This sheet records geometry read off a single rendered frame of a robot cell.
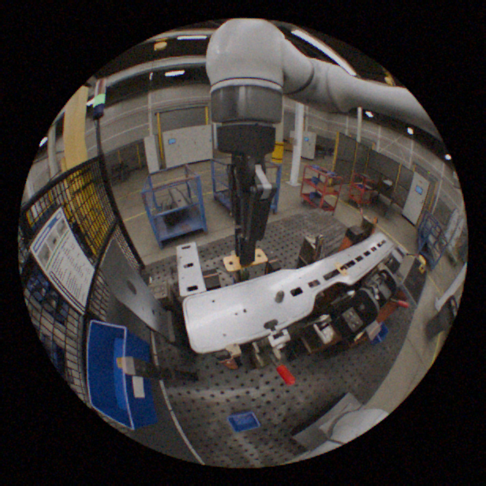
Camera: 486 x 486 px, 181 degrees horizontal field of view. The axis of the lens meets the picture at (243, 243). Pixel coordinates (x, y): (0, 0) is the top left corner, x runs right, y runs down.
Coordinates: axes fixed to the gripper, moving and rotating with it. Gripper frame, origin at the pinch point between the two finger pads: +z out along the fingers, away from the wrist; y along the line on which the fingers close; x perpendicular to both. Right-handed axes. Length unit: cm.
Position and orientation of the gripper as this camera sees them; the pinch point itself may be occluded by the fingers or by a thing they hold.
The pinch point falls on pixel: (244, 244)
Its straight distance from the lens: 28.9
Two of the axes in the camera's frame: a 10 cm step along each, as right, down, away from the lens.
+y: -3.4, -6.1, 7.1
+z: 0.0, 7.6, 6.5
